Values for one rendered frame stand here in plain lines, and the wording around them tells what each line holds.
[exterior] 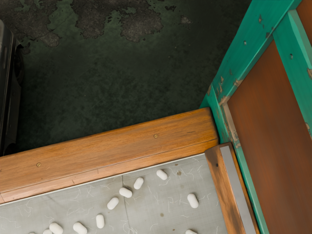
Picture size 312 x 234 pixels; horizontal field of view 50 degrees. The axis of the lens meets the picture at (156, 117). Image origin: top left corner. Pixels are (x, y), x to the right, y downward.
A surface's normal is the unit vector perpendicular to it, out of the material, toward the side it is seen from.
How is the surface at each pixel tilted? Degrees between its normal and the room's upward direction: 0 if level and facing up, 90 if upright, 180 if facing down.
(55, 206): 0
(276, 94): 90
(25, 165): 0
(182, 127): 0
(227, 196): 67
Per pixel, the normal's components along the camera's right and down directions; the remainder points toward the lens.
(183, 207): 0.02, -0.25
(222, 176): -0.88, 0.11
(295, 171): -0.97, 0.24
